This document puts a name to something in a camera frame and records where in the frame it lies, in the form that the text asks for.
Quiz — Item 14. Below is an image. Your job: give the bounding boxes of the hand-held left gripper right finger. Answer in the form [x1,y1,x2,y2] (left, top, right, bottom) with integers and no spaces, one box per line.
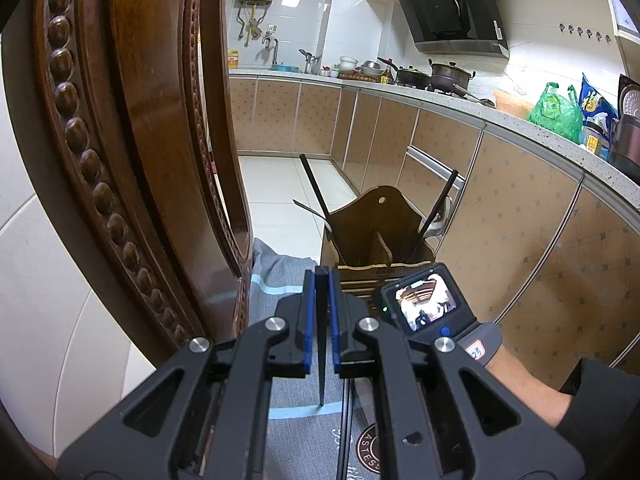
[327,269,586,480]

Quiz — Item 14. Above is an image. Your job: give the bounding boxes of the metal sink faucet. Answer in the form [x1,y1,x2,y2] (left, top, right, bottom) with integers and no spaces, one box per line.
[261,32,281,68]

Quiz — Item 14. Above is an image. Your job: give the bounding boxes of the speckled white countertop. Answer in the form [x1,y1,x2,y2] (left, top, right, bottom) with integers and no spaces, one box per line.
[229,66,640,196]

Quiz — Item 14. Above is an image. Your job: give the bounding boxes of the silver metal spoon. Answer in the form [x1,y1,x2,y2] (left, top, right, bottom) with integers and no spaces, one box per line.
[431,196,455,238]

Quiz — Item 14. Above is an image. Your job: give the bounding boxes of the blue snack bag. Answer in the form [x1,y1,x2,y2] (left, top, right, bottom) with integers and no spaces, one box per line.
[579,72,621,133]

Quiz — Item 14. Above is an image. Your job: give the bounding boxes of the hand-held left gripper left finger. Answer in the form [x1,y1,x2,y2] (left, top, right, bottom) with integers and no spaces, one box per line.
[56,266,321,480]

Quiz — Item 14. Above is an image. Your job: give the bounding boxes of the person's right forearm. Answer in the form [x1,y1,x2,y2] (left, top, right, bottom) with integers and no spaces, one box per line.
[482,344,640,480]

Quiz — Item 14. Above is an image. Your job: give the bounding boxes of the carved brown wooden chair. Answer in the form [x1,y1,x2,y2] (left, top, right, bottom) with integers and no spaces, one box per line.
[0,0,256,480]

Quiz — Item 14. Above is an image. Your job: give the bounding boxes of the silver metal fork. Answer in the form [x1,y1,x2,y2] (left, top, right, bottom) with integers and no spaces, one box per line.
[292,199,333,226]

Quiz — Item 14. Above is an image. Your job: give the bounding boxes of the wall hook rack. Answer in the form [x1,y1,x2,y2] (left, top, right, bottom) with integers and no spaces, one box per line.
[557,22,615,42]

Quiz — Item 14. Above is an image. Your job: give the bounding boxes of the orange plastic basin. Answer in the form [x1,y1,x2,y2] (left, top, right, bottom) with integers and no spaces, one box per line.
[492,90,537,120]

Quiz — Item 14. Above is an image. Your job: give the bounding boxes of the wooden slatted utensil holder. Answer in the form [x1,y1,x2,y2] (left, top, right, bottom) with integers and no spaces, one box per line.
[320,185,436,311]

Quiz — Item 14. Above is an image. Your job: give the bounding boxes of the metal wall pipes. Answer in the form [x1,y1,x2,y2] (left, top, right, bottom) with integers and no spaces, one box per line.
[236,2,273,48]

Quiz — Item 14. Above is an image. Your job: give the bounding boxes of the beige kitchen cabinets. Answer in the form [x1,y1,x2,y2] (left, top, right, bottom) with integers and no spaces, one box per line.
[229,72,640,386]

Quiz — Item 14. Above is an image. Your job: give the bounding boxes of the black wok pan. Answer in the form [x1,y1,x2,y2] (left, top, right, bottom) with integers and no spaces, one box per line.
[377,56,431,88]

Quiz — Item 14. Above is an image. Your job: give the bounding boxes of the dark rice cooker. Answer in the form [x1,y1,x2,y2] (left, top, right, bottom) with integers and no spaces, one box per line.
[611,74,640,183]

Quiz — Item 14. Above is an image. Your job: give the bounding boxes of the black range hood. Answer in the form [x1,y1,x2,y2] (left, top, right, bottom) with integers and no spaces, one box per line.
[390,0,511,57]

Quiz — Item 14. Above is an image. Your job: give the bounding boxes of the green plastic bag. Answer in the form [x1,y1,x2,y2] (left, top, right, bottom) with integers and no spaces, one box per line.
[527,81,585,145]

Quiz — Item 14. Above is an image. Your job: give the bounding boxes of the cup of kitchen utensils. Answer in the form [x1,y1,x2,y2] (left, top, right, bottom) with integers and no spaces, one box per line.
[299,49,323,75]

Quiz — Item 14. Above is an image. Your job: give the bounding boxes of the person's right hand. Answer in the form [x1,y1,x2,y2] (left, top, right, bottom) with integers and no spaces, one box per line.
[452,322,503,365]

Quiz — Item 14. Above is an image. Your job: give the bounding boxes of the grey pink checked cloth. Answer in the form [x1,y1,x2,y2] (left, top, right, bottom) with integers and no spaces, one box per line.
[247,237,396,480]

